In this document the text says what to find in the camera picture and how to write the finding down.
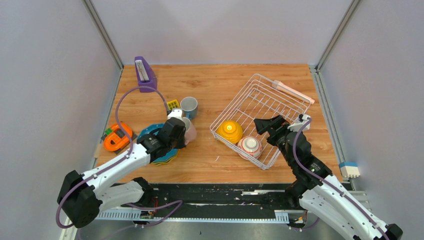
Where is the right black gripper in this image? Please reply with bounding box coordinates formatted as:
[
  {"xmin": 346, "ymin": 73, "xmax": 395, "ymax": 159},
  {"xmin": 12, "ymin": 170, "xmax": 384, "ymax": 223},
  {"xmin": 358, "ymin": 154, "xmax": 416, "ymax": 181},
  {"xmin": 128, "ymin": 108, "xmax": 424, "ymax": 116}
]
[{"xmin": 253, "ymin": 115, "xmax": 296, "ymax": 167}]

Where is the purple metronome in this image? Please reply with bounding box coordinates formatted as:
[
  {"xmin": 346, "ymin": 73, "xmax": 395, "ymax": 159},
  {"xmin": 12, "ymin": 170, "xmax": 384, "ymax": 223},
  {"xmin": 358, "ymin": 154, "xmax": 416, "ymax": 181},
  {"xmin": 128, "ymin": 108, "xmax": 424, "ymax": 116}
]
[{"xmin": 134, "ymin": 56, "xmax": 158, "ymax": 93}]

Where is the yellow polka dot plate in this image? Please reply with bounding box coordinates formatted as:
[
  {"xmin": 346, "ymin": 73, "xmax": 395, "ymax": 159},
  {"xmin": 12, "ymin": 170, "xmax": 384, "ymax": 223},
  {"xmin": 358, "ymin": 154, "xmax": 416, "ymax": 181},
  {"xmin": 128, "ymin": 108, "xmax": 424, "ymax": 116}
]
[{"xmin": 155, "ymin": 159, "xmax": 174, "ymax": 166}]

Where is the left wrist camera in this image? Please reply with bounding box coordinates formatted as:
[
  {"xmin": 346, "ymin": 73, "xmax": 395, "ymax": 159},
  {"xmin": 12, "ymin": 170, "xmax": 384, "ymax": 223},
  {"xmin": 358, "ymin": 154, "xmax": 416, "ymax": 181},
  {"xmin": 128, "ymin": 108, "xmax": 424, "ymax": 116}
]
[{"xmin": 167, "ymin": 108, "xmax": 184, "ymax": 121}]

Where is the yellow ribbed bowl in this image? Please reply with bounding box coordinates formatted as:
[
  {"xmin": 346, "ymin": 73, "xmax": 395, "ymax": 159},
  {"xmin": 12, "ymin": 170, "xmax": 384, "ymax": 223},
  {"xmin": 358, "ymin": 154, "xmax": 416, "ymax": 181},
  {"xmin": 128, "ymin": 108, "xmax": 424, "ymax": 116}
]
[{"xmin": 216, "ymin": 120, "xmax": 243, "ymax": 144}]

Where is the orange tape measure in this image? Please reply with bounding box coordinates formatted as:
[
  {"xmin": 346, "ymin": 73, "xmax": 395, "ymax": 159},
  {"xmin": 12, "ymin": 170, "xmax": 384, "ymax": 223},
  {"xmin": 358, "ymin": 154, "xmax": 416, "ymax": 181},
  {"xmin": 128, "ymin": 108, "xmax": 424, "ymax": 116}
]
[{"xmin": 101, "ymin": 123, "xmax": 130, "ymax": 155}]

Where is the blue polka dot plate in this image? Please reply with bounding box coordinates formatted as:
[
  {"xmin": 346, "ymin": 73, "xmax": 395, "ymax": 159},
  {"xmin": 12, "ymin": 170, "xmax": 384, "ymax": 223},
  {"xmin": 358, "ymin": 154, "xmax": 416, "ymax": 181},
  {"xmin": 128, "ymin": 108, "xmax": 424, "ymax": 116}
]
[{"xmin": 137, "ymin": 123, "xmax": 180, "ymax": 164}]

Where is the white red patterned bowl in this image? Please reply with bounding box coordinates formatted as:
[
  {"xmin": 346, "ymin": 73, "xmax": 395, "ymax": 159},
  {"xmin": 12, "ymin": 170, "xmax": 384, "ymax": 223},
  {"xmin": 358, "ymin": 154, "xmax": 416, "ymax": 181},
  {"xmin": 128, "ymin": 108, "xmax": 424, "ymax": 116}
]
[{"xmin": 237, "ymin": 136, "xmax": 263, "ymax": 159}]

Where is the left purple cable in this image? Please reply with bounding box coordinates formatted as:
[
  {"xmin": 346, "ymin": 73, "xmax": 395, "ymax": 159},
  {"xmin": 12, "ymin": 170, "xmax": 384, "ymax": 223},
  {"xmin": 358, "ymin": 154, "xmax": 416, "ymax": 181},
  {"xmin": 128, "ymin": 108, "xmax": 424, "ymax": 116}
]
[{"xmin": 54, "ymin": 86, "xmax": 170, "ymax": 230}]

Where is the blue ceramic mug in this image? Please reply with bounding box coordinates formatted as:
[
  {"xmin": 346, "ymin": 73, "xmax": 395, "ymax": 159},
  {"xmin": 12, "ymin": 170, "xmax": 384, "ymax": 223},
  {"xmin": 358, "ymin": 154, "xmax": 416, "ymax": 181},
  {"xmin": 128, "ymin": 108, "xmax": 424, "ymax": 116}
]
[{"xmin": 180, "ymin": 96, "xmax": 199, "ymax": 120}]

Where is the green polka dot plate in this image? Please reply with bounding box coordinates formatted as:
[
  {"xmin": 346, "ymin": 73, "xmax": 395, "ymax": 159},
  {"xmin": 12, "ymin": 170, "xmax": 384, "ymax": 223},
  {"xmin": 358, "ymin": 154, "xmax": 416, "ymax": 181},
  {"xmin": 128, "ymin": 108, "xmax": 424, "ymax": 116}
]
[{"xmin": 153, "ymin": 155, "xmax": 177, "ymax": 165}]

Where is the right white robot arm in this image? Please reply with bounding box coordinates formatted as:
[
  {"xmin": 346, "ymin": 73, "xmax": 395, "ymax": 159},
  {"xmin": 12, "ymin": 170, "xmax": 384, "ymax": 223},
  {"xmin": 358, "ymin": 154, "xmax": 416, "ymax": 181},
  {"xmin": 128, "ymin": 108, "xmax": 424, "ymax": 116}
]
[{"xmin": 253, "ymin": 114, "xmax": 403, "ymax": 240}]

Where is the white blue toy block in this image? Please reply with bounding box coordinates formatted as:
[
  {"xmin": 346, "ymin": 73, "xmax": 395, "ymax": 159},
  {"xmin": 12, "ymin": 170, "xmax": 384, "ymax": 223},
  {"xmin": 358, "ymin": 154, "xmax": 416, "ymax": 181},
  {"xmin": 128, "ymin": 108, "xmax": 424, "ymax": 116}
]
[{"xmin": 338, "ymin": 161, "xmax": 361, "ymax": 178}]

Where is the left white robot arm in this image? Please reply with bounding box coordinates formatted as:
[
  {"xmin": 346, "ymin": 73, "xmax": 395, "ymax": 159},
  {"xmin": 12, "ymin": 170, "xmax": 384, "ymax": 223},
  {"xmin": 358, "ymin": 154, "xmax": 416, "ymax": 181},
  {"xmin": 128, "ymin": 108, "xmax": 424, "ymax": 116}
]
[{"xmin": 56, "ymin": 117, "xmax": 186, "ymax": 229}]

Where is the pink ceramic mug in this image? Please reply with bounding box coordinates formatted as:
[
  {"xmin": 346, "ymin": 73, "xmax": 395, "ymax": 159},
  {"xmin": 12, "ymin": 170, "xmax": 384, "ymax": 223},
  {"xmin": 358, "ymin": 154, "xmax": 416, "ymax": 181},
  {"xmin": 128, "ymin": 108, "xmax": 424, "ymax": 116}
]
[{"xmin": 182, "ymin": 117, "xmax": 197, "ymax": 145}]

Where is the yellow toy block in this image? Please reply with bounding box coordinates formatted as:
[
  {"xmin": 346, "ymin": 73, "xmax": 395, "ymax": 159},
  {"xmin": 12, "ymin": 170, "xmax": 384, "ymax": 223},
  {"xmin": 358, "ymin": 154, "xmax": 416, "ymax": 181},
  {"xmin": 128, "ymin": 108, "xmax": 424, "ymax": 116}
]
[{"xmin": 167, "ymin": 99, "xmax": 181, "ymax": 111}]

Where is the white wire dish rack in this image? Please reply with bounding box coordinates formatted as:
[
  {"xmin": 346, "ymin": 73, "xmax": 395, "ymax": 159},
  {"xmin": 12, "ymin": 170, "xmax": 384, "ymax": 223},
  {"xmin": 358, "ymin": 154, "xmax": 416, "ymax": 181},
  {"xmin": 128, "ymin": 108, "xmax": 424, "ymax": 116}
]
[{"xmin": 209, "ymin": 73, "xmax": 312, "ymax": 171}]

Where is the pink white rack handle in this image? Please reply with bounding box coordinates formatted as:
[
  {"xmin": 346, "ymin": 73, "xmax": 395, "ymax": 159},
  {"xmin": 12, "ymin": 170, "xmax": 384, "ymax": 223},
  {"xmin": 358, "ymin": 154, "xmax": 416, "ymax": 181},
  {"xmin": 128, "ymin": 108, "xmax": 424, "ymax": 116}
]
[{"xmin": 271, "ymin": 80, "xmax": 315, "ymax": 105}]

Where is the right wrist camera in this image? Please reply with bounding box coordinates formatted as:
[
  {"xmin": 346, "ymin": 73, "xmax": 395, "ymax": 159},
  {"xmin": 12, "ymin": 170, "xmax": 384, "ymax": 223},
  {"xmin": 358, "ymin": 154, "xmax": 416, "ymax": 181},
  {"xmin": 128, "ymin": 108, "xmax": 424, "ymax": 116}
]
[{"xmin": 287, "ymin": 114, "xmax": 311, "ymax": 132}]

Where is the purple cable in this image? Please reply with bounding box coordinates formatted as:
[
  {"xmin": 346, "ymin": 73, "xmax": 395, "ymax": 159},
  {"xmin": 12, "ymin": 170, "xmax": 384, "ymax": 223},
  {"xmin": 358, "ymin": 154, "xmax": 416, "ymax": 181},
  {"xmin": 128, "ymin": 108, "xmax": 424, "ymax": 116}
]
[
  {"xmin": 54, "ymin": 86, "xmax": 170, "ymax": 230},
  {"xmin": 292, "ymin": 116, "xmax": 392, "ymax": 240}
]

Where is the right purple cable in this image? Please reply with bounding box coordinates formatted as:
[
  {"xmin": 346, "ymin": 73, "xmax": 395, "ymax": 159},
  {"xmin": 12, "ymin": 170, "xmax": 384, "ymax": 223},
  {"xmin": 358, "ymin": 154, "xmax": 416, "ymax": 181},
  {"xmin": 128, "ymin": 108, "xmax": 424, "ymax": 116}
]
[{"xmin": 292, "ymin": 116, "xmax": 392, "ymax": 240}]

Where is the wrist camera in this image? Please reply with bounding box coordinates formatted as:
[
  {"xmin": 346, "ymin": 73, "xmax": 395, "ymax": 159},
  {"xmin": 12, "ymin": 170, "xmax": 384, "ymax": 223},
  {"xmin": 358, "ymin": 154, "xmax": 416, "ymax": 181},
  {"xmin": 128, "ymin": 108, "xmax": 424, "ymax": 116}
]
[
  {"xmin": 287, "ymin": 114, "xmax": 311, "ymax": 132},
  {"xmin": 167, "ymin": 108, "xmax": 184, "ymax": 121}
]

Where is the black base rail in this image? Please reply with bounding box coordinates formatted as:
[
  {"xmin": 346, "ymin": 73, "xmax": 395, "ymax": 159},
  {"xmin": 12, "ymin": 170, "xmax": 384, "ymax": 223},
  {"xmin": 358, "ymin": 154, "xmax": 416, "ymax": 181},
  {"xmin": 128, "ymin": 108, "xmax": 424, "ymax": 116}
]
[{"xmin": 119, "ymin": 182, "xmax": 332, "ymax": 229}]

